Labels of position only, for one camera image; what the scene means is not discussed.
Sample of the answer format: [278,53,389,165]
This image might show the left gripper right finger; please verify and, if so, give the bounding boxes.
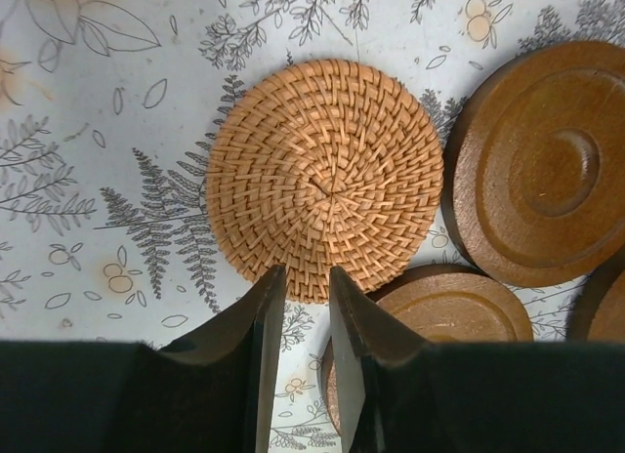
[329,267,624,452]

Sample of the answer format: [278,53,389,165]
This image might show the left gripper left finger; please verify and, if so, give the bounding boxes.
[1,266,286,452]

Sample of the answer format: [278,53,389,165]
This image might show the dark wooden coaster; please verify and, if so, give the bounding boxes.
[329,265,533,452]
[441,41,624,287]
[566,265,624,344]

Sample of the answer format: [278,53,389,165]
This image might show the woven rattan coaster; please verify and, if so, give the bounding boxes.
[206,59,443,303]

